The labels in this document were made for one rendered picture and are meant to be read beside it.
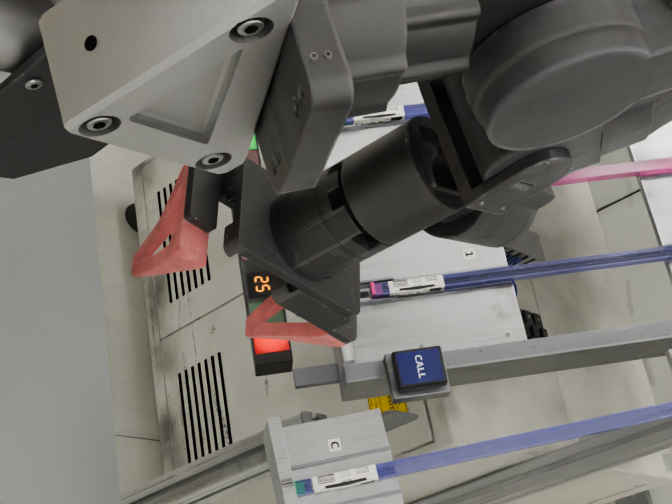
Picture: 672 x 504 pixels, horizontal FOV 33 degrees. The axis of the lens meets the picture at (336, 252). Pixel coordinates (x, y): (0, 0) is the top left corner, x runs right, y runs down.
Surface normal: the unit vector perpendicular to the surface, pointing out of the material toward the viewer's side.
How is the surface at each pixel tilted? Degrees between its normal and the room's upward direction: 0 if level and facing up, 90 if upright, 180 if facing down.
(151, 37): 82
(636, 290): 90
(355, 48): 59
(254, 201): 1
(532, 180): 87
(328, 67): 37
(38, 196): 0
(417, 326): 44
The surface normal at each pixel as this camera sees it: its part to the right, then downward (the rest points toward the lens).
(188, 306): -0.66, -0.22
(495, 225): 0.56, 0.63
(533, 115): 0.30, 0.89
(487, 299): 0.07, -0.44
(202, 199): 0.74, -0.39
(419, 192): -0.29, 0.56
